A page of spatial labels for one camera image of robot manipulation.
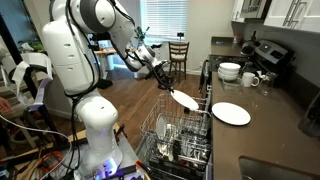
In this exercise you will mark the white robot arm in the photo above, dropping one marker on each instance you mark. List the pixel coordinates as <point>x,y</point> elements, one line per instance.
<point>65,40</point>

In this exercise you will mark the wooden chair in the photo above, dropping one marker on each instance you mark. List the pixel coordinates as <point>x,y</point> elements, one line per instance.
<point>178,52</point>

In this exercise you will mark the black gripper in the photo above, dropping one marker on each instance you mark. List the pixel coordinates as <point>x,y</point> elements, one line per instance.
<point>165,81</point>

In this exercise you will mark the white plate rear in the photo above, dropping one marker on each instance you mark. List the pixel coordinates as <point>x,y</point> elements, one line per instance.
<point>161,126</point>

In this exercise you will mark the kitchen sink basin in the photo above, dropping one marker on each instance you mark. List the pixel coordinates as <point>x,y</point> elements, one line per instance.
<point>255,169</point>

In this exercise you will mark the white plate front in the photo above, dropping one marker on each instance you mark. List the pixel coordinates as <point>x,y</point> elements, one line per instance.
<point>184,99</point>

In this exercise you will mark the dishwasher lower wire rack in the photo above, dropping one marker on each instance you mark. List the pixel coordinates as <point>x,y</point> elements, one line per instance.
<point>187,135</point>

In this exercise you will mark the stainless steel stove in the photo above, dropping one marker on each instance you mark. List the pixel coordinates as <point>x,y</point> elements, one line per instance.
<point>263,55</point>

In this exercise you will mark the clear glass container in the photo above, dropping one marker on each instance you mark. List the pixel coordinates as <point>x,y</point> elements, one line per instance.
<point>266,84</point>

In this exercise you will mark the window blinds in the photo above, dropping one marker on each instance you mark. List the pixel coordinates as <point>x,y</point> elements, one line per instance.
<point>164,18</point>

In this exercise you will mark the white mug on counter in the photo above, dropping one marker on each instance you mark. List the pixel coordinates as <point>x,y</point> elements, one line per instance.
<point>249,79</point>

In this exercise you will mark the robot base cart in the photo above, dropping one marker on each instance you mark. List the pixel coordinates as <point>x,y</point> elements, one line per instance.
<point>118,164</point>

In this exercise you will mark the white plate on counter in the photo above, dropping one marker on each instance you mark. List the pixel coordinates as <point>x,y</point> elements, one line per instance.
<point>231,113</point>

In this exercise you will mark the stack of white bowls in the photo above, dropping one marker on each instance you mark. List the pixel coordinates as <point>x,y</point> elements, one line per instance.
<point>228,71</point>

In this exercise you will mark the white plate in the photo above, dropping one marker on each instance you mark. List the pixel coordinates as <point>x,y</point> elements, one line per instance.
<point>231,113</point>
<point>184,99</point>
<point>161,126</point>

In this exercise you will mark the white upper cabinets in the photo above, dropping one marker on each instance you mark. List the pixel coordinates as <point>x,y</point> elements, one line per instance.
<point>302,15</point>

